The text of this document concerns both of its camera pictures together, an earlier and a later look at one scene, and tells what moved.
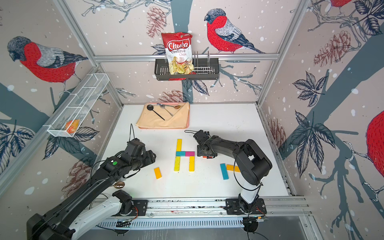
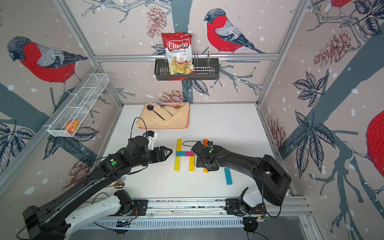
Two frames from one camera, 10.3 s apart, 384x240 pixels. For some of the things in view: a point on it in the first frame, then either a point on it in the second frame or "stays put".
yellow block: (179, 145) stays put
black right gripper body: (200, 153) → (200, 163)
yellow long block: (177, 164) stays put
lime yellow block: (191, 164) stays put
